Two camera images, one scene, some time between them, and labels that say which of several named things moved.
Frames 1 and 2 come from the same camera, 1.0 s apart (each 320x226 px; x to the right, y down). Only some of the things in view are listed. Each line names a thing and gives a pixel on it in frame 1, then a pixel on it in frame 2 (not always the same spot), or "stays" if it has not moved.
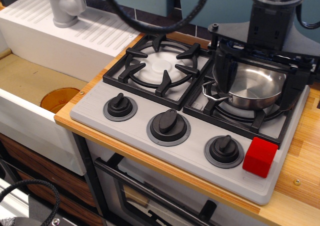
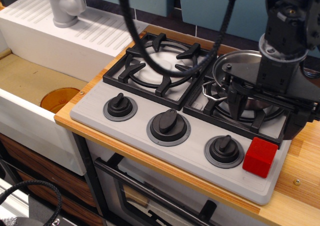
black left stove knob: x=120 y=108 stays
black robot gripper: x=270 y=36 to x=278 y=76
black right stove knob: x=224 y=152 stays
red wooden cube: x=259 y=157 stays
